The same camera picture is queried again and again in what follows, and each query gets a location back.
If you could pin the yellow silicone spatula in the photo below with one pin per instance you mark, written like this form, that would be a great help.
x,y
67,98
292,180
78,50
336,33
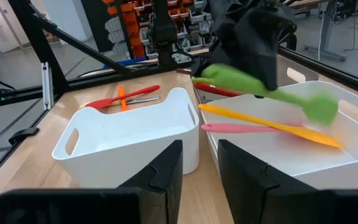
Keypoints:
x,y
244,116

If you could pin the white translucent plastic bin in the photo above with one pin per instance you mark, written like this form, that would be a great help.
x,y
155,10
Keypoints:
x,y
291,161

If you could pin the green silicone spatula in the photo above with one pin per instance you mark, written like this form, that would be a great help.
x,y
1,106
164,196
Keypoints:
x,y
320,109

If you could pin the grey background table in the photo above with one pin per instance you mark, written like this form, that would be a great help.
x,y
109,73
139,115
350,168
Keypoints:
x,y
325,31

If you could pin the red silicone spoon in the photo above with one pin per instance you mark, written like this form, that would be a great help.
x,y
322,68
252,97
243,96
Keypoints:
x,y
219,91

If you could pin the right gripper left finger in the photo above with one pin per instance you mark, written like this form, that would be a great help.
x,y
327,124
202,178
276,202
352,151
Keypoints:
x,y
163,193

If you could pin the orange silicone spatula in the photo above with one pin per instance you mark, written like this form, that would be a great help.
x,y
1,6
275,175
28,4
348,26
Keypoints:
x,y
122,99

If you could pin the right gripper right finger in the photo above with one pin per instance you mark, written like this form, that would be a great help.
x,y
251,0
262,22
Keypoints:
x,y
253,199

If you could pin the pink silicone spatula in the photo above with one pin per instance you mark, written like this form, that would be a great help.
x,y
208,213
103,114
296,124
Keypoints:
x,y
228,127

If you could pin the orange white parts rack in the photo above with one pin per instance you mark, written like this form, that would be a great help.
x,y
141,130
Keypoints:
x,y
129,18

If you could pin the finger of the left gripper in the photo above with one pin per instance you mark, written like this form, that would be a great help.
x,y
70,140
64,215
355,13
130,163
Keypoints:
x,y
264,67
225,60

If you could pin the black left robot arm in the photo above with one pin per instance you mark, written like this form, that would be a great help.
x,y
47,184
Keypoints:
x,y
164,31

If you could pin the black table clamp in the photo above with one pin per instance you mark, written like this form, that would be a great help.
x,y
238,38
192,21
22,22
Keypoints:
x,y
23,135

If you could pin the red silicone spatula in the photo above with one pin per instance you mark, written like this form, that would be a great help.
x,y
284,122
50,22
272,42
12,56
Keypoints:
x,y
104,102

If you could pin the white opaque plastic bin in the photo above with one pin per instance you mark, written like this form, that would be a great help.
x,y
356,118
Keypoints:
x,y
120,155

